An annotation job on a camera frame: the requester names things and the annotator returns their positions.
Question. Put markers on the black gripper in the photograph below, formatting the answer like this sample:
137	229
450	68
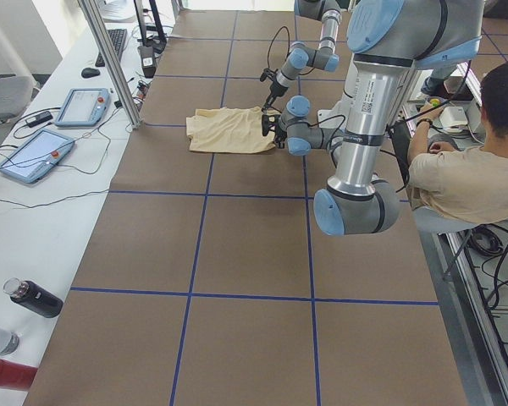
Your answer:
278	137
275	90

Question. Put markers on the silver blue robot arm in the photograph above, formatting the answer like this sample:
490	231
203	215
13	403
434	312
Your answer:
301	56
389	41

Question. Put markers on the near blue teach pendant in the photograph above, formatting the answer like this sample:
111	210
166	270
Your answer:
35	158

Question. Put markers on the far blue teach pendant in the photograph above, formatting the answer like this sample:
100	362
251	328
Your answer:
83	107

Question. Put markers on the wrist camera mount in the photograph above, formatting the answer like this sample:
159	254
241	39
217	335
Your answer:
268	74
270	123

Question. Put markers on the red bottle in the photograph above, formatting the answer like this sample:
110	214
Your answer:
16	376

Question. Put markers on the aluminium frame post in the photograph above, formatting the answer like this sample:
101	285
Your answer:
105	46

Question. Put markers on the seated person in beige shirt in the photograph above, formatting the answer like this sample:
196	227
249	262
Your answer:
469	185

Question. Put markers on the blue teach pendant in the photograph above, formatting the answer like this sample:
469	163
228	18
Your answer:
35	158
83	107

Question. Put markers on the cream long-sleeve graphic shirt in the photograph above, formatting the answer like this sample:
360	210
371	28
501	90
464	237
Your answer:
227	130

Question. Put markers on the black water bottle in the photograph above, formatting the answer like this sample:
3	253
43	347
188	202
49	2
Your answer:
33	297

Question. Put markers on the grey office chair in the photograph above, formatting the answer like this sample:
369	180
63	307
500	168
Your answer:
15	96

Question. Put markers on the black monitor stand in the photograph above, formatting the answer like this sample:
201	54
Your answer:
151	35

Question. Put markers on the black computer mouse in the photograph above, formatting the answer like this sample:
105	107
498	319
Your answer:
88	72

